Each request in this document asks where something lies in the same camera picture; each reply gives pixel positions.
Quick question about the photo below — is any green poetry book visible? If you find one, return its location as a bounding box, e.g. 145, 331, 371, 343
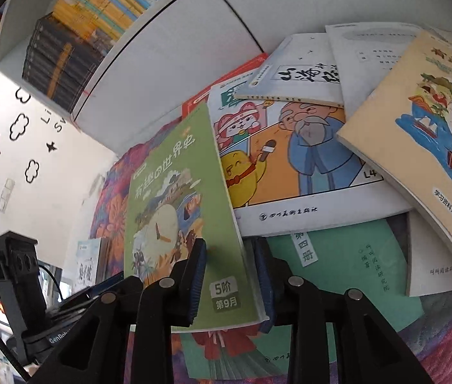
180, 219, 424, 380

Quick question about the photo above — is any green world history book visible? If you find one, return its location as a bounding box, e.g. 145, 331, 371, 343
124, 103, 266, 331

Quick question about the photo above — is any red puppet story book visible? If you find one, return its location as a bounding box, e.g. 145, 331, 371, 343
181, 52, 270, 120

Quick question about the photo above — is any white mythology book with lady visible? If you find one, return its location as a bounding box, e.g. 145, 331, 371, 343
235, 33, 343, 108

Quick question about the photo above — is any row of black books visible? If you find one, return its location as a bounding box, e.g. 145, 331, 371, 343
22, 14, 103, 113

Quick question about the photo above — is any floral purple table cloth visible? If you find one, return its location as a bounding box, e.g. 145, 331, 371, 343
90, 119, 452, 383

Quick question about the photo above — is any white thin booklet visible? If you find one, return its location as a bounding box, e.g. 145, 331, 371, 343
407, 211, 452, 297

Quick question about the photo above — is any cartoon old man comic book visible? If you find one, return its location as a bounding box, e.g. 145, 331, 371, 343
207, 77, 411, 237

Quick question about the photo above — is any beige world history book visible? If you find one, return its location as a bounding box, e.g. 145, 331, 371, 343
337, 31, 452, 251

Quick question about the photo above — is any white open page book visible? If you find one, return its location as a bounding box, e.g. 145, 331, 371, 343
325, 22, 422, 118

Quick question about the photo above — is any white bookshelf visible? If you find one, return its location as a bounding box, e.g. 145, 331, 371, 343
0, 0, 452, 157

